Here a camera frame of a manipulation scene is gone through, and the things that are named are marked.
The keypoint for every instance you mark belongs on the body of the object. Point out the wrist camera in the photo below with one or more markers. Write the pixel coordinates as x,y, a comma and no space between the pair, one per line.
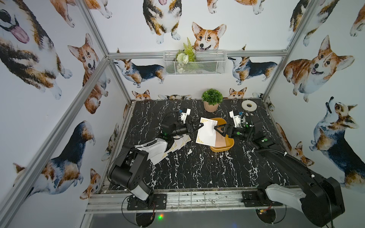
236,116
184,113

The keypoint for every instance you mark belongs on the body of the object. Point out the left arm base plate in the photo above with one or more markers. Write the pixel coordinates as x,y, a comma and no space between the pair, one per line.
154,201

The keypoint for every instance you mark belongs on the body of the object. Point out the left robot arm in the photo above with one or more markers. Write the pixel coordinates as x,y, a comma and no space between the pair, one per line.
127,170

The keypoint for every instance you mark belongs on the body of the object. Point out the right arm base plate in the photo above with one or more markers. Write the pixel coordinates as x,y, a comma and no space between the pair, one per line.
257,198

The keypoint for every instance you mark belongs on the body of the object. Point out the potted green plant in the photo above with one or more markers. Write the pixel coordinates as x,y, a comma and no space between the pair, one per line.
212,98

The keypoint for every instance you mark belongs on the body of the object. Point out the white wire wall basket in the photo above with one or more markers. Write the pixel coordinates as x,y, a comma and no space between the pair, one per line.
211,64

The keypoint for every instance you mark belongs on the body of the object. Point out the aluminium frame rail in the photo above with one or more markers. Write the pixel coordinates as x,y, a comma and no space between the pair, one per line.
229,53

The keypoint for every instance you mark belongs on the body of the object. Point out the white tape roll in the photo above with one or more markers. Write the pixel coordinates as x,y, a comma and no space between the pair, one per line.
249,105

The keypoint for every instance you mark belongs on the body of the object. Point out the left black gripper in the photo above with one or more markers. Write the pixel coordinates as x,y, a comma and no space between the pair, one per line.
188,128

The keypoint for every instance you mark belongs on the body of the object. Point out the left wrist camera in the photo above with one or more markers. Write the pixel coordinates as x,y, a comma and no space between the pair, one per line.
184,113

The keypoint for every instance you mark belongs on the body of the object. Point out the yellow plastic storage box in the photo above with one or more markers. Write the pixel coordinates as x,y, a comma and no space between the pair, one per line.
230,144

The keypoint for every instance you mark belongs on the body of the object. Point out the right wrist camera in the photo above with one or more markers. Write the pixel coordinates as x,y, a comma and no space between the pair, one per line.
236,116

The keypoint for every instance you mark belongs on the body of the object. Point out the stack of stationery paper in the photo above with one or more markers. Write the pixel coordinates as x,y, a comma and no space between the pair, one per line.
220,141

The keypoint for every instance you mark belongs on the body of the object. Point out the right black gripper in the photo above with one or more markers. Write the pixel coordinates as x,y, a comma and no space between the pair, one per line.
222,126

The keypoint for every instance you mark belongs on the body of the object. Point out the artificial fern with flower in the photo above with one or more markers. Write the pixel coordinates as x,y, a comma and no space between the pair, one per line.
184,58

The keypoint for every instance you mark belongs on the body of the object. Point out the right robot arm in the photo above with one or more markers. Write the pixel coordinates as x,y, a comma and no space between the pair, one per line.
318,198

